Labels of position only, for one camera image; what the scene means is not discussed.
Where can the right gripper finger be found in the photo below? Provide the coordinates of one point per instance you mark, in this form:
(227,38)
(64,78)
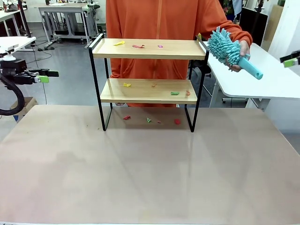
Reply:
(294,55)
(293,62)

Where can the white rounded-corner table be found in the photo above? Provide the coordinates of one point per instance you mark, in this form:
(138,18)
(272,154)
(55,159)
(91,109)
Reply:
(269,86)

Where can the person's left hand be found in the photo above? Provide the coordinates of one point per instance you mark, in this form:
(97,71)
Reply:
(245,48)

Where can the black pole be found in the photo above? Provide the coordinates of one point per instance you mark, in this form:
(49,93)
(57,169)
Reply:
(24,18)

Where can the brown cardboard sheet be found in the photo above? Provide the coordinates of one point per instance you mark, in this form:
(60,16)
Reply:
(275,21)

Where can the black cabinet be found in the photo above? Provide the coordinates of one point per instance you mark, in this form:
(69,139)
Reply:
(254,25)

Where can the person's left forearm orange sleeve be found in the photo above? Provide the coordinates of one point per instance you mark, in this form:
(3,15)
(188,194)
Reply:
(239,31)

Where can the green balloon scrap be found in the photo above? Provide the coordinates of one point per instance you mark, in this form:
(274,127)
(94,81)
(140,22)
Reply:
(174,93)
(148,120)

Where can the thin yellow balloon scrap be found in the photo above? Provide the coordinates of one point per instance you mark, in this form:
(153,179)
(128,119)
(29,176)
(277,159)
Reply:
(199,37)

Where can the black chair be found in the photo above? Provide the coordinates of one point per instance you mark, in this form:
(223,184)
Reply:
(206,70)

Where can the white rectangular table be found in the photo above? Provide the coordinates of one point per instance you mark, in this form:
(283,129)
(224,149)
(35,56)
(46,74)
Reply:
(21,41)

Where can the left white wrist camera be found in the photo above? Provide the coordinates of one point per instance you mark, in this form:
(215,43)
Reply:
(11,47)

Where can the two-tier wood metal shelf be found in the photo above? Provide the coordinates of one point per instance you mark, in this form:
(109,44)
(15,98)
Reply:
(164,50)

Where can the long red balloon scrap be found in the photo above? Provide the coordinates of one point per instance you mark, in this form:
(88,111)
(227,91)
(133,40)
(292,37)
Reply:
(137,46)

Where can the blue floral clothing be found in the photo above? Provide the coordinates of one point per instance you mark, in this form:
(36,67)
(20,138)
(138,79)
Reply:
(230,9)

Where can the grey frame workbench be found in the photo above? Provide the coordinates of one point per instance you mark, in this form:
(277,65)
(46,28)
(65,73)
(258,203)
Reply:
(68,9)

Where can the white table dark sides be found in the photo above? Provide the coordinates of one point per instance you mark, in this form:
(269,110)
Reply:
(7,15)

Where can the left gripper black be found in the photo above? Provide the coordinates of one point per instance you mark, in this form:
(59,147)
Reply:
(14,68)

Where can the cardboard box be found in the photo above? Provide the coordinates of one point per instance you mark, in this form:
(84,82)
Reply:
(28,103)

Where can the orange-red balloon scrap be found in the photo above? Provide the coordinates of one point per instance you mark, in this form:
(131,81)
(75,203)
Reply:
(187,93)

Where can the person in orange hoodie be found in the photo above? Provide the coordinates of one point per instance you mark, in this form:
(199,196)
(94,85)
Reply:
(152,21)

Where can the teal chenille duster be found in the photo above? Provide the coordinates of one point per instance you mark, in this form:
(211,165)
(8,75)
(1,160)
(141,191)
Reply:
(222,47)

